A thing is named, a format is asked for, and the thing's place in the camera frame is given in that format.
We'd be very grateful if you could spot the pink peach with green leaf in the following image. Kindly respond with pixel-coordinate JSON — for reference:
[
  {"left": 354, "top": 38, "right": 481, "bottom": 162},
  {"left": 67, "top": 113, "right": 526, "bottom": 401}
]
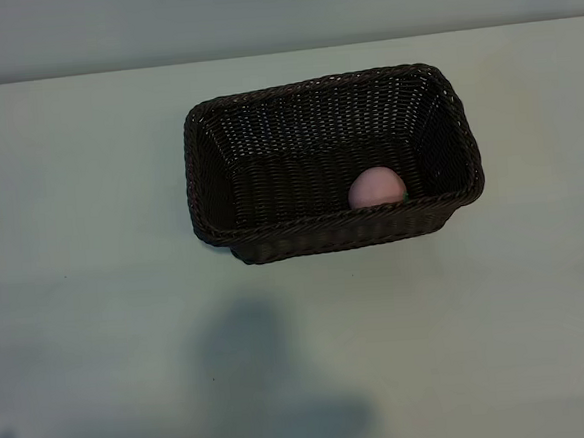
[{"left": 346, "top": 164, "right": 409, "bottom": 212}]

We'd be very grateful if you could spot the dark brown woven wicker basket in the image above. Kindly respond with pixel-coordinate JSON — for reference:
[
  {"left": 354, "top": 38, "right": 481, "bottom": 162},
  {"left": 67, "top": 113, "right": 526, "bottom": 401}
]
[{"left": 177, "top": 57, "right": 491, "bottom": 270}]

